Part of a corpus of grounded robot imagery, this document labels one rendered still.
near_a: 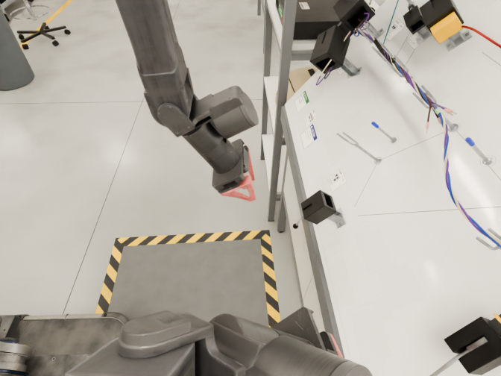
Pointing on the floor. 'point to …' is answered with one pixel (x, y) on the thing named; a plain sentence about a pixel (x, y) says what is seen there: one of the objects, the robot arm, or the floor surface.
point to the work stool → (40, 27)
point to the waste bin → (12, 60)
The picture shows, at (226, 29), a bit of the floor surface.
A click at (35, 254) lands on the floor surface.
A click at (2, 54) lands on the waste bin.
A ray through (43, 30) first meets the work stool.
